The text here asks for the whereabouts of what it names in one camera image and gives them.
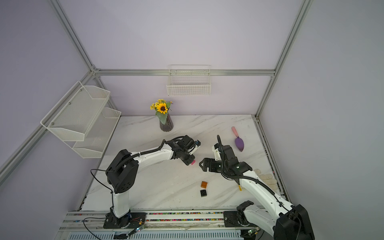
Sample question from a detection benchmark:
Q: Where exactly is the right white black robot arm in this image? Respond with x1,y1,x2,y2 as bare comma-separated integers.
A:
199,143,315,240

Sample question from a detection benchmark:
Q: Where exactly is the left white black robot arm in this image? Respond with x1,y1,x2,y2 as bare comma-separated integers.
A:
106,135,201,219

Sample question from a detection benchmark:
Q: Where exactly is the orange lego brick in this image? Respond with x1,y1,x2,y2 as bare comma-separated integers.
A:
201,181,208,189

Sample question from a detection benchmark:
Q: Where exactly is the black lego brick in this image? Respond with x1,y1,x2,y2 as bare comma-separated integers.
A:
200,190,207,197

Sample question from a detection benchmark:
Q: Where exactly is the sunflower in grey vase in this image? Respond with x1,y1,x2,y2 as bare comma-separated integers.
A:
150,99,174,132

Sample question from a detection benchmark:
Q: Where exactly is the white mesh two-tier shelf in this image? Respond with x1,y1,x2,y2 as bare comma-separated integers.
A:
41,82,121,159

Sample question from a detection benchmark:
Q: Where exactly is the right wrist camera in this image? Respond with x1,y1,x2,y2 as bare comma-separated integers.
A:
212,146,221,161

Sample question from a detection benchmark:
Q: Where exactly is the purple trowel pink handle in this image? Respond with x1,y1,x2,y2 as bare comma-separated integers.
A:
232,127,245,152

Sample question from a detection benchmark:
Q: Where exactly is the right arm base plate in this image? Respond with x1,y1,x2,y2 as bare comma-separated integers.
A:
223,211,258,228

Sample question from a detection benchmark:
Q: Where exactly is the aluminium frame rail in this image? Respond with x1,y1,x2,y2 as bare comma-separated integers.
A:
56,210,262,239

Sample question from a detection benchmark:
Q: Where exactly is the white wire wall basket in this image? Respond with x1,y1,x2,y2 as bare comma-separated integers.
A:
167,65,212,97

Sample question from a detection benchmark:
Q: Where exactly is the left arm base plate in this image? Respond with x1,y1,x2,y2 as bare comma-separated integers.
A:
103,212,147,229

